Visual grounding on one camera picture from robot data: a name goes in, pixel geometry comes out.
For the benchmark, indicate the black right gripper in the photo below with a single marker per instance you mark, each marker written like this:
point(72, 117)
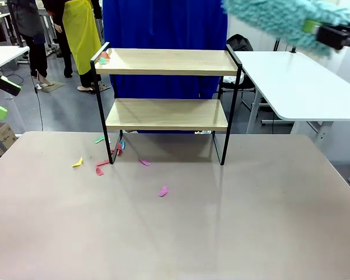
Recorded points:
point(335, 36)

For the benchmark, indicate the teal chenille duster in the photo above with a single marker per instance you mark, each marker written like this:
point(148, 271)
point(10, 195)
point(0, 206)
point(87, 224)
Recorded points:
point(280, 20)

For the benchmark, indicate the cardboard box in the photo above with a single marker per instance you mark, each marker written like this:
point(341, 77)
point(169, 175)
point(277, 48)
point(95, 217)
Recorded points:
point(6, 134)

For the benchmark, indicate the black tripod pole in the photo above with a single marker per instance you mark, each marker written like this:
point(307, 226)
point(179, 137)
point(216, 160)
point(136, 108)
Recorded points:
point(293, 50)

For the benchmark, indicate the small white desk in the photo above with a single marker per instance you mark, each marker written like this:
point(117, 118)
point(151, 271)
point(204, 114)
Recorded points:
point(6, 54)

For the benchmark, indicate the black tripod legs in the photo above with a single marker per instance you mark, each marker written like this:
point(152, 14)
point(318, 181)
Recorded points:
point(277, 43)

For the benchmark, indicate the large white desk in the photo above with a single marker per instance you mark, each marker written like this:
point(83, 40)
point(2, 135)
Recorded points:
point(286, 76)

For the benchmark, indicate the person in dark clothes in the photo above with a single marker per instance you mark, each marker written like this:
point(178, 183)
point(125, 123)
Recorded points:
point(29, 20)

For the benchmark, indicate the black office chair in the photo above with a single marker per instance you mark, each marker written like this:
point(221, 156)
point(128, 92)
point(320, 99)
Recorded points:
point(240, 43)

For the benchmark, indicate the person in yellow apron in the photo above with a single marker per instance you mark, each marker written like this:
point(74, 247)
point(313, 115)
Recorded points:
point(78, 29)

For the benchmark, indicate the white crumpled cloth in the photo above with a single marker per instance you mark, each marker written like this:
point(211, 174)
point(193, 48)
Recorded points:
point(231, 79)

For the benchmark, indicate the yellow paper scrap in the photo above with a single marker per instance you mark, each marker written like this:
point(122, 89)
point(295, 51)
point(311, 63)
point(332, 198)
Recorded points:
point(78, 163)

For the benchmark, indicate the green paper scrap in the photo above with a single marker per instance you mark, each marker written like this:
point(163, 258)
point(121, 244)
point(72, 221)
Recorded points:
point(99, 139)
point(102, 61)

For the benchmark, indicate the orange paper scrap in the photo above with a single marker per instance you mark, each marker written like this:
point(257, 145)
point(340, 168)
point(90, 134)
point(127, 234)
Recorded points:
point(105, 55)

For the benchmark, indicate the teal paper scrap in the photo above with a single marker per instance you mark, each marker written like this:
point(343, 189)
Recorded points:
point(122, 144)

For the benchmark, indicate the person in blue hoodie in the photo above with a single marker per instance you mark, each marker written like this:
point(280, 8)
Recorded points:
point(163, 26)

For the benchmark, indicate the magenta paper scrap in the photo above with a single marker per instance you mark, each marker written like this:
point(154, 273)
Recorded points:
point(163, 191)
point(145, 162)

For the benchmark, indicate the black frame two-tier wooden shelf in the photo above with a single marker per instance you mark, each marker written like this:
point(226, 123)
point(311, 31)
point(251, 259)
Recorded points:
point(163, 119)

